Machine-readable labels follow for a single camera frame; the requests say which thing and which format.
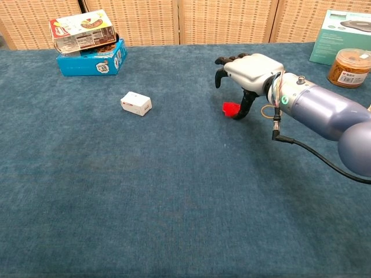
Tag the woven bamboo folding screen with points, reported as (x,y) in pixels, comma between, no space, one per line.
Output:
(220,20)

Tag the white and red food carton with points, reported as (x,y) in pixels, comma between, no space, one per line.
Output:
(84,34)

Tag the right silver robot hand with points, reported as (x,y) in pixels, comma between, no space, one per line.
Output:
(252,72)

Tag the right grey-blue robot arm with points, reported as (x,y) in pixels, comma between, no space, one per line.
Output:
(321,107)

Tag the blue table cloth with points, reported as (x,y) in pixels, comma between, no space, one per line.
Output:
(145,188)

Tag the tan rubber band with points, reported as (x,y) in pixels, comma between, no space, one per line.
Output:
(263,112)

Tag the clear jar of rubber bands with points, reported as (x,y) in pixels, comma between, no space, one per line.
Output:
(347,72)

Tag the blue cardboard box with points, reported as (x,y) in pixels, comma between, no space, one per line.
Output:
(87,66)

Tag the small white box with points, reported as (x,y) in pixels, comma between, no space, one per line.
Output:
(134,103)

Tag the green and white product box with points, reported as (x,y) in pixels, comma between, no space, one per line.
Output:
(330,37)

